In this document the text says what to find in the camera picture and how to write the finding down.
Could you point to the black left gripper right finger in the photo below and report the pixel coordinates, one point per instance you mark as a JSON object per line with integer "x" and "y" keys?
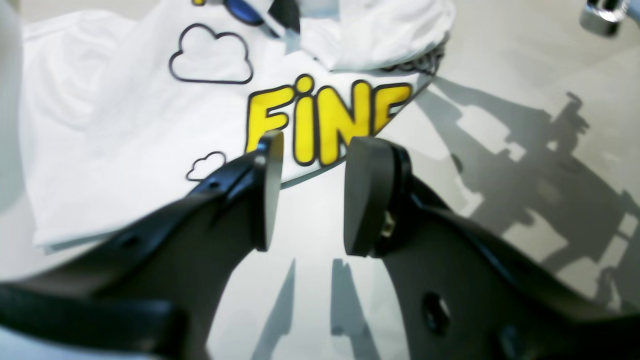
{"x": 464, "y": 293}

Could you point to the white printed t-shirt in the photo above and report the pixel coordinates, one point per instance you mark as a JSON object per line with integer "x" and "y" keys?
{"x": 119, "y": 117}

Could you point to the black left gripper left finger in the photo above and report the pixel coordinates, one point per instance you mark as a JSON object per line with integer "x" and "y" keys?
{"x": 152, "y": 290}

